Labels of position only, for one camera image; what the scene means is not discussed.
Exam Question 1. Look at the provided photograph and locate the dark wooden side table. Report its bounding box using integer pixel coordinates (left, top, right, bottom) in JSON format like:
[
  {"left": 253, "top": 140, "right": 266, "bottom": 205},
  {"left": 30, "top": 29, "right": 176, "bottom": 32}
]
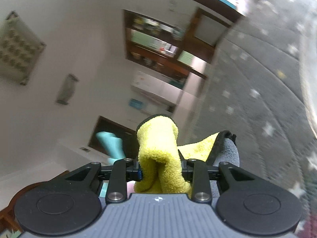
[{"left": 193, "top": 7, "right": 234, "bottom": 64}]

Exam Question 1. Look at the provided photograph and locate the framed wall picture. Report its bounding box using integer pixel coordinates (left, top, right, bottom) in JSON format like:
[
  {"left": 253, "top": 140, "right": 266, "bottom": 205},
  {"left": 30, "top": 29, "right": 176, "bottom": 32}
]
[{"left": 0, "top": 11, "right": 47, "bottom": 86}]

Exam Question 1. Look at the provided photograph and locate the dark brown door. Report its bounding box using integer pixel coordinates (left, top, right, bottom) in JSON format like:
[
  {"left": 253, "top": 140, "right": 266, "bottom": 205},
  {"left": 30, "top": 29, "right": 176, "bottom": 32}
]
[{"left": 88, "top": 115, "right": 137, "bottom": 155}]

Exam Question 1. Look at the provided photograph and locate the wall lamp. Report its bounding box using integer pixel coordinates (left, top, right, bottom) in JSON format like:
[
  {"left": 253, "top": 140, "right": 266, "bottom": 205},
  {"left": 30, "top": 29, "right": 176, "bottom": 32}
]
[{"left": 55, "top": 74, "right": 80, "bottom": 105}]

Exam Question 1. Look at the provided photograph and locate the white refrigerator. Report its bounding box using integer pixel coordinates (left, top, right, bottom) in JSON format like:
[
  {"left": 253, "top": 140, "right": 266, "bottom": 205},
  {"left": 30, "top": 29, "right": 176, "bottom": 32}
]
[{"left": 130, "top": 70, "right": 186, "bottom": 105}]

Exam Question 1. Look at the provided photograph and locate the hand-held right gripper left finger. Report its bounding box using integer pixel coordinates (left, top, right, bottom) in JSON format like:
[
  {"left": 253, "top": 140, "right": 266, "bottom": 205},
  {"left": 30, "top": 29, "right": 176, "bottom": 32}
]
[{"left": 64, "top": 158, "right": 144, "bottom": 203}]

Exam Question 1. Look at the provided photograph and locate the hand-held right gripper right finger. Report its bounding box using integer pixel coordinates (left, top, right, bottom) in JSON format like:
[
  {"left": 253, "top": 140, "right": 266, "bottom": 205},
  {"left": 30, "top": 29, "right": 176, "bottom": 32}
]
[{"left": 179, "top": 151, "right": 256, "bottom": 203}]

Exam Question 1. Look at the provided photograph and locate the grey quilted star tablecloth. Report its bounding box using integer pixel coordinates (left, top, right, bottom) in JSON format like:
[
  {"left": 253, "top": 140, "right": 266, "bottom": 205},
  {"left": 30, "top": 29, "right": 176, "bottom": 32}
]
[{"left": 188, "top": 0, "right": 317, "bottom": 238}]

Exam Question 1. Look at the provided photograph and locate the pink teal antler water bottle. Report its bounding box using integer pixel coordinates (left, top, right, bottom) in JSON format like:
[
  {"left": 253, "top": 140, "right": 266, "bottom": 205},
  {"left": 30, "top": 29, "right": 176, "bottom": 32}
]
[{"left": 96, "top": 131, "right": 129, "bottom": 197}]

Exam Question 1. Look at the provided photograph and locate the white water dispenser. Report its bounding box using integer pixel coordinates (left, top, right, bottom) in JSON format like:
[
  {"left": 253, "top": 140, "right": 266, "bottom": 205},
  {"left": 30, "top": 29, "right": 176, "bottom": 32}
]
[{"left": 128, "top": 98, "right": 175, "bottom": 116}]

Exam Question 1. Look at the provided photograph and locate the tall dark wooden cabinet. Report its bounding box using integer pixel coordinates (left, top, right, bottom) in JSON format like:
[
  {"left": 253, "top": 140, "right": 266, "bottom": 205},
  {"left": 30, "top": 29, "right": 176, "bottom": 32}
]
[{"left": 123, "top": 9, "right": 208, "bottom": 80}]

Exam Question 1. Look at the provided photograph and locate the yellow microfiber cloth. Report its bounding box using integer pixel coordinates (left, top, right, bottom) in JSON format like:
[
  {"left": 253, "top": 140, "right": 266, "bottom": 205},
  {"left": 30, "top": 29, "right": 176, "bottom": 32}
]
[{"left": 133, "top": 114, "right": 241, "bottom": 199}]

